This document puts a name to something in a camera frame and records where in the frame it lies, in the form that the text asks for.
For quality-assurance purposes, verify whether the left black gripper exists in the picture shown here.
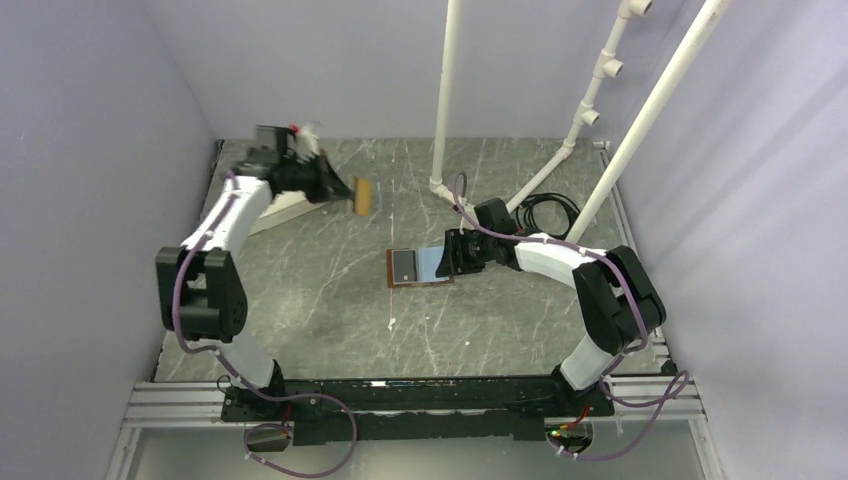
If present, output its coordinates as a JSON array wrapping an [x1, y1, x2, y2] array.
[[282, 150, 357, 206]]

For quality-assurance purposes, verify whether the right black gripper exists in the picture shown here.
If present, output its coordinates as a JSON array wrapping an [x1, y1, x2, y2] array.
[[436, 228, 495, 278]]

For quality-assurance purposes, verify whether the white rectangular plastic tray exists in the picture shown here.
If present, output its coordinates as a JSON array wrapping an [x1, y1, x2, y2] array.
[[249, 192, 322, 236]]

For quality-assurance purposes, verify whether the gold credit card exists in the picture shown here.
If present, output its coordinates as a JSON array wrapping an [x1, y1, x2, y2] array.
[[352, 177, 373, 217]]

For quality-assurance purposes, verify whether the brown leather card holder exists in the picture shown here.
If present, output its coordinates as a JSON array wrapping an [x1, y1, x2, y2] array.
[[386, 246, 455, 289]]

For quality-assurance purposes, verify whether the black credit card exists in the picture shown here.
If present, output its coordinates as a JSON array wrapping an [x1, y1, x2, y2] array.
[[390, 249, 418, 285]]

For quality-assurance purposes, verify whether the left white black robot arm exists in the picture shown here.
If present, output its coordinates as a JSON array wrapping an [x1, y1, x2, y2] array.
[[155, 148, 355, 420]]

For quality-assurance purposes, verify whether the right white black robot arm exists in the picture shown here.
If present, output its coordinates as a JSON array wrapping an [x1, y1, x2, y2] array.
[[436, 229, 667, 415]]

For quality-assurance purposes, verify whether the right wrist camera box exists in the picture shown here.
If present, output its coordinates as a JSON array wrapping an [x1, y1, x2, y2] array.
[[474, 198, 518, 235]]

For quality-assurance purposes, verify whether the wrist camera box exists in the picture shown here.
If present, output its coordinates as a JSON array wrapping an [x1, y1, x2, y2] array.
[[245, 125, 297, 172], [474, 198, 518, 235]]

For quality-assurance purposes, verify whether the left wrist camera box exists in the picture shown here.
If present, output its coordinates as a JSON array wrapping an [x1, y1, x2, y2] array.
[[245, 125, 297, 172]]

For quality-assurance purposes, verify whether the coiled black cable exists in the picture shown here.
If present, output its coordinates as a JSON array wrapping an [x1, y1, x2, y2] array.
[[516, 192, 582, 244]]

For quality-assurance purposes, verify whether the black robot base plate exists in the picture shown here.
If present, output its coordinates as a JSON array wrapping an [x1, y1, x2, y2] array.
[[223, 375, 614, 446]]

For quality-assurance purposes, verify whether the white PVC pipe frame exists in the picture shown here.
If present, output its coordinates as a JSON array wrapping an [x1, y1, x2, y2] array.
[[393, 1, 700, 247]]

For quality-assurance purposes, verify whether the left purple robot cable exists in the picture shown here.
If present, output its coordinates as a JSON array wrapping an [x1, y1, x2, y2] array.
[[170, 170, 359, 478]]

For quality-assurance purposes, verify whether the aluminium extrusion rail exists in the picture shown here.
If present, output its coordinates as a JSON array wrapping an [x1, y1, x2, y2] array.
[[123, 381, 707, 428]]

